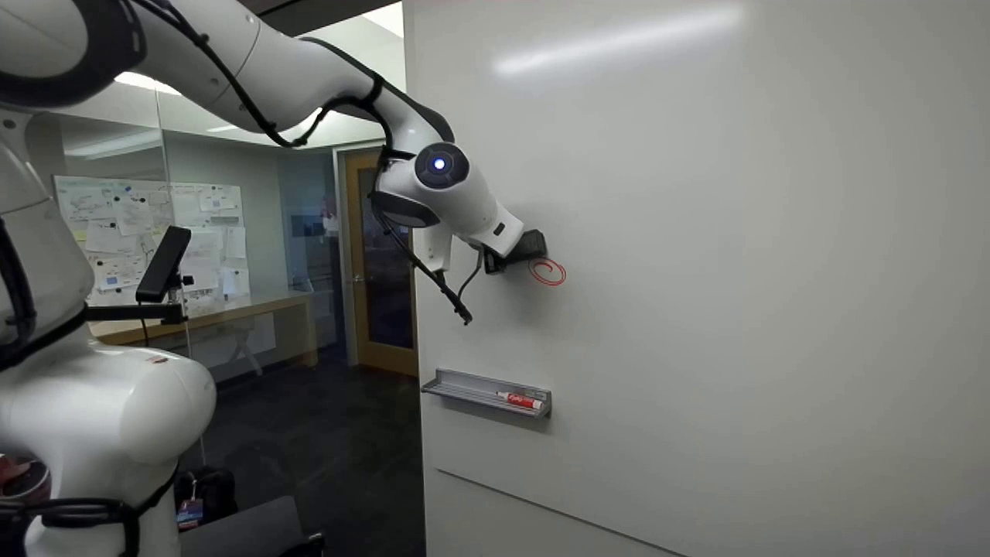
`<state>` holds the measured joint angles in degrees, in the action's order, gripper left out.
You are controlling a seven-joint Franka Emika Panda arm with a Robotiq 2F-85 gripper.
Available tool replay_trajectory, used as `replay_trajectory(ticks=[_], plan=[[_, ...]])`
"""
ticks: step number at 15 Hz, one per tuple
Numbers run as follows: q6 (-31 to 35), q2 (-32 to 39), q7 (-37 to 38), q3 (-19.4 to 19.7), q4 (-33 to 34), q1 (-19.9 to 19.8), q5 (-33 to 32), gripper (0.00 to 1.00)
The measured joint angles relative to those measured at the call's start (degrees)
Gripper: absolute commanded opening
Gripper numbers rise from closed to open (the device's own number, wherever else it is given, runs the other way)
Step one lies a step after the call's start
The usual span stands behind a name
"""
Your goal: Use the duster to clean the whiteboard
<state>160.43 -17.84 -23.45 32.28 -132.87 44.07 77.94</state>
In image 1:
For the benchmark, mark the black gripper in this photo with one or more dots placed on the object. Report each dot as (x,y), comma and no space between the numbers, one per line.
(506,256)

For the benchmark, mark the red dry-erase marker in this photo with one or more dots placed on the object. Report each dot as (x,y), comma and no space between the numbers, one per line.
(521,400)

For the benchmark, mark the white whiteboard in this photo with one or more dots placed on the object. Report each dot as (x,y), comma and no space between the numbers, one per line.
(774,312)

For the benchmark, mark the dark flat panel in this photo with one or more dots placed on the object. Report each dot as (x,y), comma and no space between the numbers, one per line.
(259,532)

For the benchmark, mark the small white wall poster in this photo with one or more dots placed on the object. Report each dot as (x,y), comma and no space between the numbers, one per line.
(212,244)

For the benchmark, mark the large white wall poster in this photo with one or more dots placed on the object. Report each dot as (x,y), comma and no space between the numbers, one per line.
(102,238)

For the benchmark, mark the grey aluminium marker tray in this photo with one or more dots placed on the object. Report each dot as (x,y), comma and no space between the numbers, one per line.
(475,391)

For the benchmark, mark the wooden door with glass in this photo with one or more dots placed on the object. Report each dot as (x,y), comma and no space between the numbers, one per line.
(355,257)

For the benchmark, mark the black phone on mount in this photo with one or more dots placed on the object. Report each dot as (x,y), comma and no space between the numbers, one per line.
(161,266)

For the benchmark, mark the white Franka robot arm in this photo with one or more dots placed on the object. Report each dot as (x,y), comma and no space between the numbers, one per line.
(95,413)

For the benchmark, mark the wooden desk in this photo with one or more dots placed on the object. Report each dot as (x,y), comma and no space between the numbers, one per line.
(236,312)

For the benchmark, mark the black felt whiteboard eraser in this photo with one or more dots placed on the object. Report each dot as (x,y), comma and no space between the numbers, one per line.
(535,247)

